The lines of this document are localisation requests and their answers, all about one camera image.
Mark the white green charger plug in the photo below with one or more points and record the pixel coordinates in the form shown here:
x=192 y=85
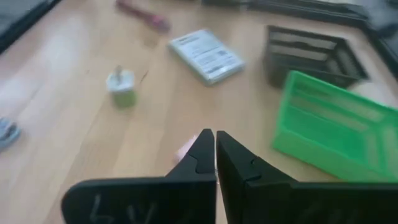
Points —
x=122 y=85

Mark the green white Acer box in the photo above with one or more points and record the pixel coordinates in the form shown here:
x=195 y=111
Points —
x=206 y=56

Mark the green plastic basket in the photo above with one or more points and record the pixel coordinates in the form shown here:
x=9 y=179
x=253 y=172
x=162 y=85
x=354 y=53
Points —
x=326 y=133

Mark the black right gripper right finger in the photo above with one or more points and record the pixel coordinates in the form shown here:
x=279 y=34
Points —
x=280 y=202

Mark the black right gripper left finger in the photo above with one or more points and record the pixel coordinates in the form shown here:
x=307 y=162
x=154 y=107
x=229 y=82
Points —
x=161 y=202

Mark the black plastic basket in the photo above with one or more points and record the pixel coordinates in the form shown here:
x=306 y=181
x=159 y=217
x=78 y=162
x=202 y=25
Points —
x=311 y=56

